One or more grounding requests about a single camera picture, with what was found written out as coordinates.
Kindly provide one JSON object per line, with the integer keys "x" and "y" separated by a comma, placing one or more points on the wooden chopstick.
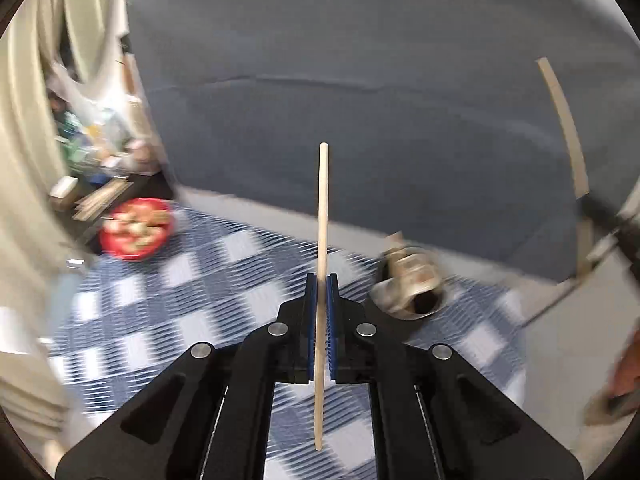
{"x": 323, "y": 210}
{"x": 567, "y": 125}

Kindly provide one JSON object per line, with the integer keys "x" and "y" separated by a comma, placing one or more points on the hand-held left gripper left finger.
{"x": 311, "y": 310}

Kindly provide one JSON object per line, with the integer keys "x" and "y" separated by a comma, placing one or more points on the cream curtain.
{"x": 25, "y": 160}

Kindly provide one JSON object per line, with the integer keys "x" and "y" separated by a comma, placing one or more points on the blue-grey sofa backrest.
{"x": 350, "y": 85}

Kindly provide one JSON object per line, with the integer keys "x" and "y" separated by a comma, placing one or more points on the cluttered side table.
{"x": 100, "y": 180}

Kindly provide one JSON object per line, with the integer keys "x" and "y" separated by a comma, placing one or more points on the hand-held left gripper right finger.
{"x": 332, "y": 310}

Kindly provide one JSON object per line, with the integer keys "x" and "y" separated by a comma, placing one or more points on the pile of fruit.
{"x": 142, "y": 222}

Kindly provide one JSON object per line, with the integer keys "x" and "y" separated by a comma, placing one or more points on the blue patterned tablecloth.
{"x": 200, "y": 300}

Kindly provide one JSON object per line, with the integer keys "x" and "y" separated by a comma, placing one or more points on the red bowl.
{"x": 117, "y": 245}

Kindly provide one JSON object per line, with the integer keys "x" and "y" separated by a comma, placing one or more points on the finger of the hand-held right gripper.
{"x": 607, "y": 222}

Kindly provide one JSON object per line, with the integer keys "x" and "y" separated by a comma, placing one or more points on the person's right hand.
{"x": 627, "y": 370}

